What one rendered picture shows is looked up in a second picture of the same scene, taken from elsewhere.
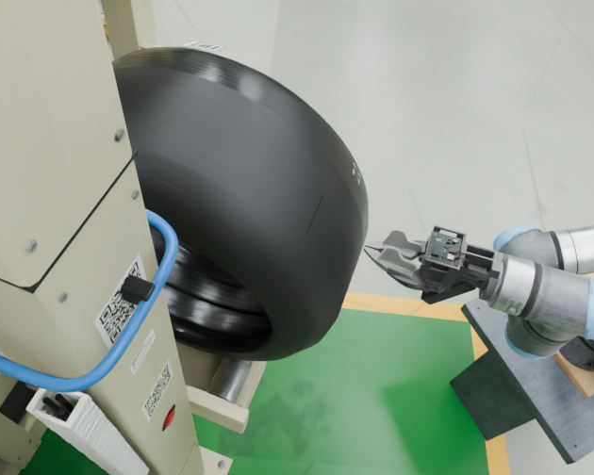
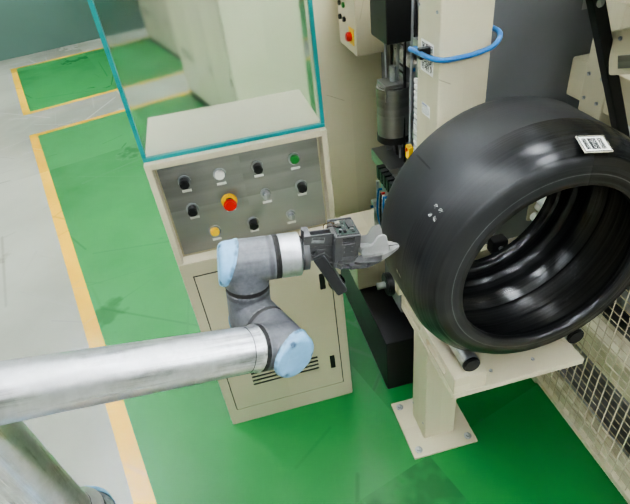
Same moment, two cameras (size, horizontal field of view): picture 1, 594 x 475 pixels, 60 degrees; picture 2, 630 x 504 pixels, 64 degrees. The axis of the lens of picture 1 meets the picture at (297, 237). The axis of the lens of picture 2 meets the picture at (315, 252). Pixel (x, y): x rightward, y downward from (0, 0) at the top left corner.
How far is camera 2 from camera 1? 1.36 m
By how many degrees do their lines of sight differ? 85
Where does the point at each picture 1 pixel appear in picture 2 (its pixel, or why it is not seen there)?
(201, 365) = not seen: hidden behind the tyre
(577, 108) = not seen: outside the picture
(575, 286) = (247, 241)
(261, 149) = (472, 129)
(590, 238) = (234, 332)
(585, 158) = not seen: outside the picture
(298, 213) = (428, 148)
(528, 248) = (283, 323)
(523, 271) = (285, 236)
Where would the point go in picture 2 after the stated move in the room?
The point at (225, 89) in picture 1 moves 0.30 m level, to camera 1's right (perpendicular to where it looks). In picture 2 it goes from (528, 123) to (391, 166)
